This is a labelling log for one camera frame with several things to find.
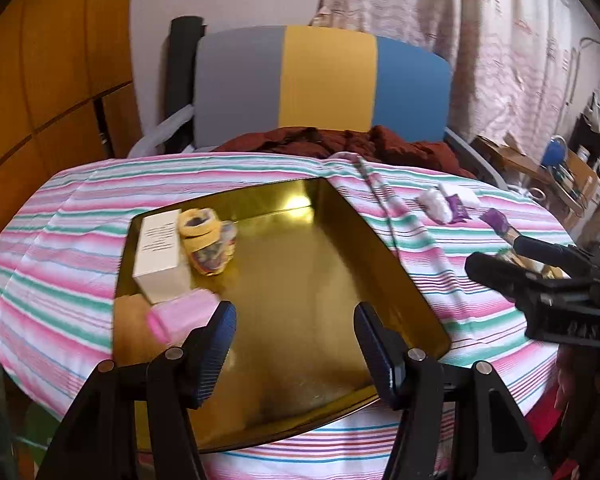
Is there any striped pink green bedsheet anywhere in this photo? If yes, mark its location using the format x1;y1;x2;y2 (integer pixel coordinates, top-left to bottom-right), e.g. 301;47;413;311
0;152;577;480

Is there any wooden wardrobe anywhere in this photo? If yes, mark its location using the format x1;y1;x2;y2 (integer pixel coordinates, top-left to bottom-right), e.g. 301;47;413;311
0;0;142;233

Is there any colourful candy bag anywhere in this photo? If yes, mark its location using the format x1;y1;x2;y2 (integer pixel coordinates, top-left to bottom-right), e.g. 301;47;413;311
192;220;237;276

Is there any tricolour chair backrest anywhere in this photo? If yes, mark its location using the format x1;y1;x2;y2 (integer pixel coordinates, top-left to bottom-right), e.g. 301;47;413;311
193;25;452;148

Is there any yellow tape roll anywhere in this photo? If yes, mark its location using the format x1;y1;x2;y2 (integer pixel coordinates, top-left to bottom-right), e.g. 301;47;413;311
178;208;221;252

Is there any purple snack packet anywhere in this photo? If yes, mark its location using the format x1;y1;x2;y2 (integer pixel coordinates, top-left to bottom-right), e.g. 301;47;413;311
446;194;470;223

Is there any pink patterned curtain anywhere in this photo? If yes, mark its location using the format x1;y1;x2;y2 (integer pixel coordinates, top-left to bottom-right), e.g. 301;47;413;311
313;0;600;158

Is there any wooden side table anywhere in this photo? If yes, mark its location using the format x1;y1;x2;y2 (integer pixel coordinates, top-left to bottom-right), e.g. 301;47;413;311
472;136;600;229

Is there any dark red blanket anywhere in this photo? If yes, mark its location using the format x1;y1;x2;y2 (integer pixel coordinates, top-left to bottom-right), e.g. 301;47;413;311
213;126;477;179

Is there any gold metal tray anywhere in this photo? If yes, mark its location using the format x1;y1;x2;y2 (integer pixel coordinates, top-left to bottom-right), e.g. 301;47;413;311
110;176;452;455

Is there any white cardboard box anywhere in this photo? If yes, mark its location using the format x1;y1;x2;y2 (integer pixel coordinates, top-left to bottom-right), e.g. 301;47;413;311
132;209;192;304

